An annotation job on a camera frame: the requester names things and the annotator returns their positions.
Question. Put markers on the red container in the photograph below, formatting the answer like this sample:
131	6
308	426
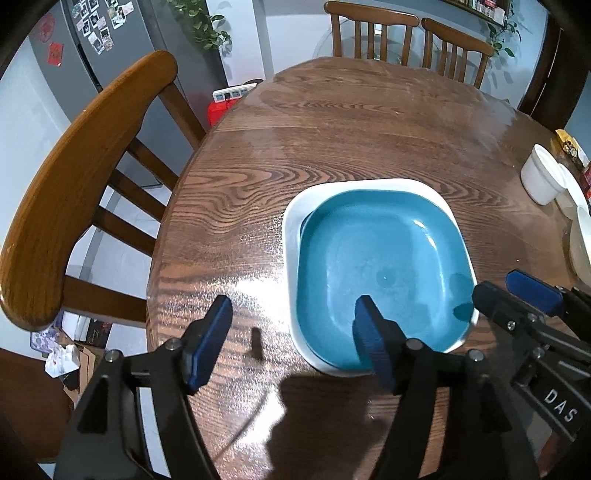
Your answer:
219	113

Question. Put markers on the large blue patterned square plate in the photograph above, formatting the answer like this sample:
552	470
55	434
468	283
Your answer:
291	258

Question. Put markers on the white ceramic cup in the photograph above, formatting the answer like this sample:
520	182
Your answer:
540	180

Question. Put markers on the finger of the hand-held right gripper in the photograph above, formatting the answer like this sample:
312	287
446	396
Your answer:
531	288
501	309

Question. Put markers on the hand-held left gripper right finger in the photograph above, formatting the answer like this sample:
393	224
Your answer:
374	341

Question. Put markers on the white power strip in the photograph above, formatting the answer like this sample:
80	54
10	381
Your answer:
233	92

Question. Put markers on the small trailing green plant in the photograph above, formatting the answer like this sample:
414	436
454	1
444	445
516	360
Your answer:
498	37

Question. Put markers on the teal plate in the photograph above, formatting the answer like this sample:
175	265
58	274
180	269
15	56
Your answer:
369	249

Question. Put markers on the large white bowl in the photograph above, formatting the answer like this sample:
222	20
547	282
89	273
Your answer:
582	244

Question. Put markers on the crumpled white paper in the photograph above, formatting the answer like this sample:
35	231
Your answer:
62	362

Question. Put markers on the wooden wall shelf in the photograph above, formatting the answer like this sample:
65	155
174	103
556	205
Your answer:
489	14

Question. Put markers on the row of shelf jars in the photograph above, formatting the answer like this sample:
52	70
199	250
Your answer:
487	5

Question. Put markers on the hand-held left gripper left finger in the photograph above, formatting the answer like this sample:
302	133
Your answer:
207	341

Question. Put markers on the dark wooden door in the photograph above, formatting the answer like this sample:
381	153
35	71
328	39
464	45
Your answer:
549	78

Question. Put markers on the group of fridge photo magnets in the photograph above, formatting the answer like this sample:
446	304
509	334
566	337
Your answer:
99	27

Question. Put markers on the red fridge sticker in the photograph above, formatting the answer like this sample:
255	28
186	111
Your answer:
55	54
44	27

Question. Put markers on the yellow snack packet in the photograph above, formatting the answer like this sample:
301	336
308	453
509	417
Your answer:
570	145

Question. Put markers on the brown floor box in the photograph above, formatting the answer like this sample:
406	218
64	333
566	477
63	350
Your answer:
92	350

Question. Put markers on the long trailing green plant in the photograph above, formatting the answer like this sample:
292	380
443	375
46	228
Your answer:
203	27

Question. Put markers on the grey refrigerator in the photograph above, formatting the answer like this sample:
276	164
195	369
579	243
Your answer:
138	32

